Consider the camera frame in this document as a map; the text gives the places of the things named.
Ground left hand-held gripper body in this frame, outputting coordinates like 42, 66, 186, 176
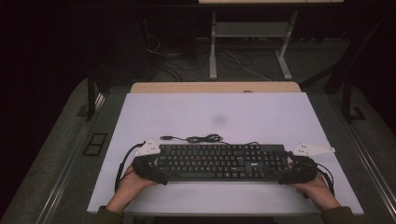
132, 138, 163, 184

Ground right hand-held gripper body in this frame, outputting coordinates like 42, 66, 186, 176
288, 142, 336, 185

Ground black computer keyboard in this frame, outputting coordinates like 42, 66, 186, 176
154, 143, 290, 183

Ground person's right hand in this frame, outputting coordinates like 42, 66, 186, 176
289, 175, 342, 214

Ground person's left hand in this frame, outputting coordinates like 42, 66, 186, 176
106, 164, 158, 215

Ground black floor socket plate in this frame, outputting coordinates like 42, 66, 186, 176
81, 132, 108, 158

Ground black metal stand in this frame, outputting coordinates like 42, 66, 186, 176
85, 67, 106, 122
299, 12, 396, 124

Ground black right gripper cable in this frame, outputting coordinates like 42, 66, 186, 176
317, 162, 336, 198

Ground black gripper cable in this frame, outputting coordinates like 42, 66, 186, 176
317, 162, 336, 198
114, 141, 147, 193

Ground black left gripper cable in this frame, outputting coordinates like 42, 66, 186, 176
114, 141, 147, 193

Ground black keyboard cable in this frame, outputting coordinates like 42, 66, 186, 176
159, 133, 261, 147

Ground metal floor rail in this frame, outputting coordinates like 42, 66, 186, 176
35, 92, 106, 224
329, 92, 396, 217

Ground black floor cables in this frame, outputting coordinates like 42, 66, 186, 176
144, 33, 210, 82

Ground white floor cable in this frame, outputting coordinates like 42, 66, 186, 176
223, 49, 273, 83

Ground grey metal desk frame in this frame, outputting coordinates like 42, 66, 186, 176
198, 0, 346, 81

